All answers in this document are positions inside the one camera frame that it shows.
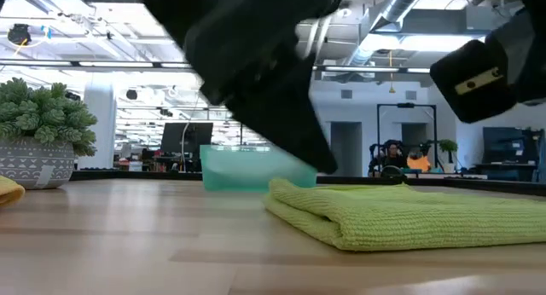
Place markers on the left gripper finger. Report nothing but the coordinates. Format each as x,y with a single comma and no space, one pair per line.
239,56
286,116

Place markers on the teal plastic bin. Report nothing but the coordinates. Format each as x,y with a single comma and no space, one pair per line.
239,171

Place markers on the lime green microfiber towel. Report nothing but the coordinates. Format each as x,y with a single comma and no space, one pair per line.
405,218

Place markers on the yellow microfiber towel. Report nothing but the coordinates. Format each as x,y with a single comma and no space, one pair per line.
8,192

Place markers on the dark background monitor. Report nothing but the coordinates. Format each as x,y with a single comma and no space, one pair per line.
505,143

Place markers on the black background monitor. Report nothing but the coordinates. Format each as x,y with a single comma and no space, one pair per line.
186,137

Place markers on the person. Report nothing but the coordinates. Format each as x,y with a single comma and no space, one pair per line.
392,156

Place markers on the linear ceiling light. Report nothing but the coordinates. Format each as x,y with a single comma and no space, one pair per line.
115,64

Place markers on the small background plant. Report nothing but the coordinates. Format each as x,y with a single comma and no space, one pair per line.
448,146

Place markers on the succulent plant in patterned pot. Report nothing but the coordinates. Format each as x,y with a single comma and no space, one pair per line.
38,116

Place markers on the black gantry frame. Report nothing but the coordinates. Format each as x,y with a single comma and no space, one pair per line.
405,105

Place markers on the silver ventilation duct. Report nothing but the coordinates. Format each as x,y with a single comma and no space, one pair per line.
396,5

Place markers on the black metal table frame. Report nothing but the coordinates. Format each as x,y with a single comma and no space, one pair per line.
128,175

